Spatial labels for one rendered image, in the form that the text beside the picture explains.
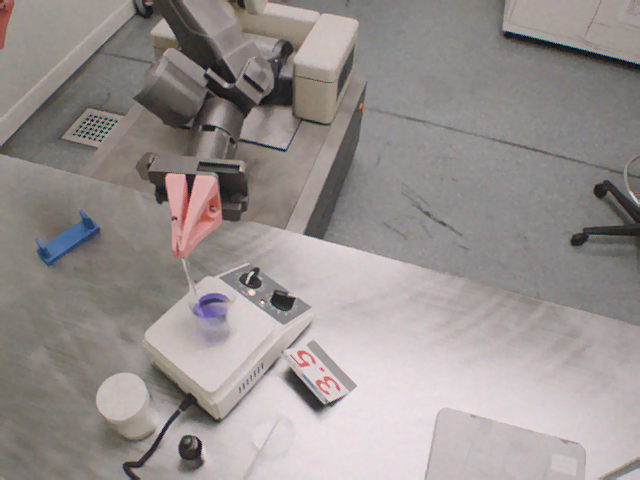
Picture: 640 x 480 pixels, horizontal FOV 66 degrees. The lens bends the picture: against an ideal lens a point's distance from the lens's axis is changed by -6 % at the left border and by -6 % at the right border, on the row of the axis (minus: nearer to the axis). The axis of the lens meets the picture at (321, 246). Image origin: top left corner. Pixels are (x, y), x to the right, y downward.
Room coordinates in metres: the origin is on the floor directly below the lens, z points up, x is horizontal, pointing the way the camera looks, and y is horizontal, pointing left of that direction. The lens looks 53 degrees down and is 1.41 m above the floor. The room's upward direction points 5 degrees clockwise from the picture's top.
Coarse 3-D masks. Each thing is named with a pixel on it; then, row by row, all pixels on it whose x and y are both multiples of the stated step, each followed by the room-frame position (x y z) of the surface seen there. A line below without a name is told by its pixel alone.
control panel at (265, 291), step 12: (228, 276) 0.39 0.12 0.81; (264, 276) 0.42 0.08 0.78; (240, 288) 0.38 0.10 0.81; (264, 288) 0.39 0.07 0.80; (276, 288) 0.40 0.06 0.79; (252, 300) 0.36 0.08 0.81; (300, 300) 0.38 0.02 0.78; (276, 312) 0.34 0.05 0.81; (288, 312) 0.35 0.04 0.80; (300, 312) 0.36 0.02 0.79
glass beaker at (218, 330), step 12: (216, 276) 0.32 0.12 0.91; (204, 288) 0.32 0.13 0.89; (216, 288) 0.32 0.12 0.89; (228, 288) 0.32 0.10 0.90; (192, 300) 0.30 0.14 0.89; (192, 312) 0.28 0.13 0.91; (228, 312) 0.29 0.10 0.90; (204, 324) 0.27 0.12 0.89; (216, 324) 0.28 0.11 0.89; (228, 324) 0.28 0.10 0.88; (204, 336) 0.28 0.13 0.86; (216, 336) 0.27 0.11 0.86; (228, 336) 0.28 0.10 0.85
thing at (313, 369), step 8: (288, 352) 0.30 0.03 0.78; (296, 352) 0.31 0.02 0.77; (304, 352) 0.31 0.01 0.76; (296, 360) 0.29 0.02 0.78; (304, 360) 0.30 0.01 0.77; (312, 360) 0.30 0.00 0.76; (304, 368) 0.28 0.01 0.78; (312, 368) 0.29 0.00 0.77; (320, 368) 0.29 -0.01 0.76; (312, 376) 0.27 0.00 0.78; (320, 376) 0.28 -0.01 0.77; (328, 376) 0.28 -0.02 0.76; (320, 384) 0.26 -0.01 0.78; (328, 384) 0.27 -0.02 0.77; (336, 384) 0.27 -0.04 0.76; (328, 392) 0.25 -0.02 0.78; (336, 392) 0.26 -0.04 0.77; (344, 392) 0.26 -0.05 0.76
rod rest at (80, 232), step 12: (84, 216) 0.50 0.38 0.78; (72, 228) 0.49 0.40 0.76; (84, 228) 0.49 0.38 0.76; (96, 228) 0.49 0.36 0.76; (36, 240) 0.44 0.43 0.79; (60, 240) 0.46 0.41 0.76; (72, 240) 0.47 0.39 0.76; (84, 240) 0.47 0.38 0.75; (48, 252) 0.43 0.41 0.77; (60, 252) 0.44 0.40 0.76; (48, 264) 0.42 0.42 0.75
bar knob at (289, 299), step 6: (276, 294) 0.37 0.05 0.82; (282, 294) 0.37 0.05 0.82; (288, 294) 0.37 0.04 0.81; (294, 294) 0.37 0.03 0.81; (270, 300) 0.36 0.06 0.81; (276, 300) 0.36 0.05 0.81; (282, 300) 0.36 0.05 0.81; (288, 300) 0.37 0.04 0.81; (294, 300) 0.37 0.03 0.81; (276, 306) 0.35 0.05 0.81; (282, 306) 0.36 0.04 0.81; (288, 306) 0.36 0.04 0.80
